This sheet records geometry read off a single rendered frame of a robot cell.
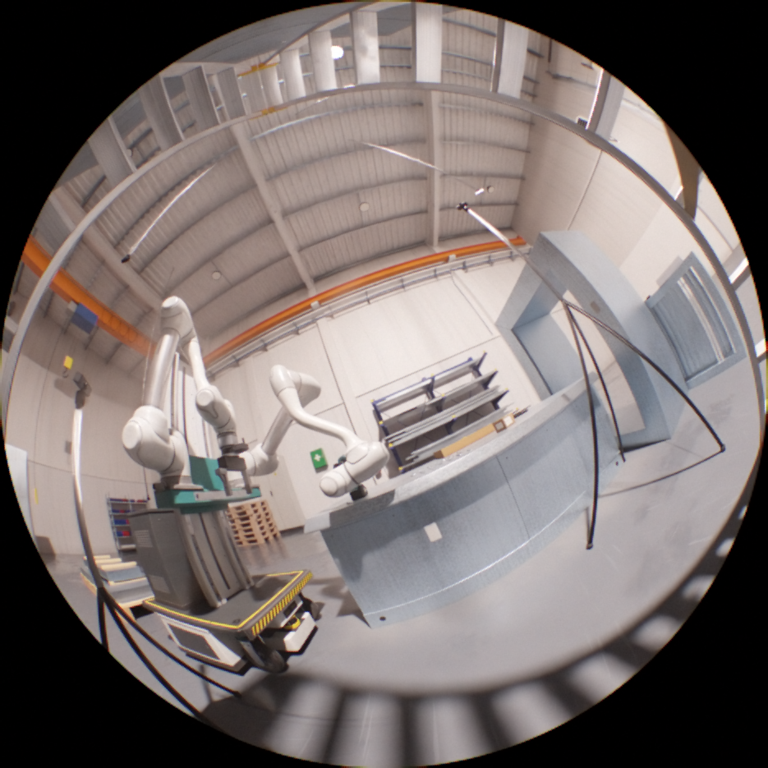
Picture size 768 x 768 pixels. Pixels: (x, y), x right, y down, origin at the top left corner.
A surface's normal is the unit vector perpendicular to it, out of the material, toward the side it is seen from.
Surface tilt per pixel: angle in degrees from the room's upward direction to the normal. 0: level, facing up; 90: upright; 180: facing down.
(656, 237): 90
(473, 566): 90
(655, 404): 90
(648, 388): 90
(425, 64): 180
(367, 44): 180
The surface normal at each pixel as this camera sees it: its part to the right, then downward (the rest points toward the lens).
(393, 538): -0.04, -0.36
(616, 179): -0.92, 0.39
